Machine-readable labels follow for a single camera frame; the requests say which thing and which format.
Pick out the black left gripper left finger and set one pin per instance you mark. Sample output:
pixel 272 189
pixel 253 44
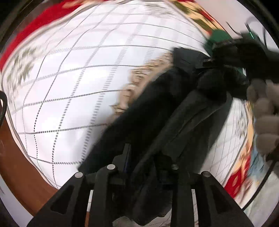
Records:
pixel 87 199

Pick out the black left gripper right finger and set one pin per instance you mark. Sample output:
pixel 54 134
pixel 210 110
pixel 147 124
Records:
pixel 215 206

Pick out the black jacket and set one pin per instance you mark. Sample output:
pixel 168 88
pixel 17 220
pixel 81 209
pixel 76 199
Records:
pixel 175 120

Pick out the gloved right hand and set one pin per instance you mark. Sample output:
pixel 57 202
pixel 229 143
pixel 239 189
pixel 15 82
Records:
pixel 263 95

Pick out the green striped garment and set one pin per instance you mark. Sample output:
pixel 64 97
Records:
pixel 225 55

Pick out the white quilted mat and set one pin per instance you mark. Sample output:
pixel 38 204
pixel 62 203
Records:
pixel 86 76

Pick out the black chair armrest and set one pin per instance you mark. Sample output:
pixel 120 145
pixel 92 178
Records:
pixel 3 98

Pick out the red floral blanket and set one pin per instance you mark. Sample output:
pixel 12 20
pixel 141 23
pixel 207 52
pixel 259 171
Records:
pixel 77 66

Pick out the wooden bed frame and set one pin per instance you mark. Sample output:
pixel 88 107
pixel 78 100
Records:
pixel 24 181

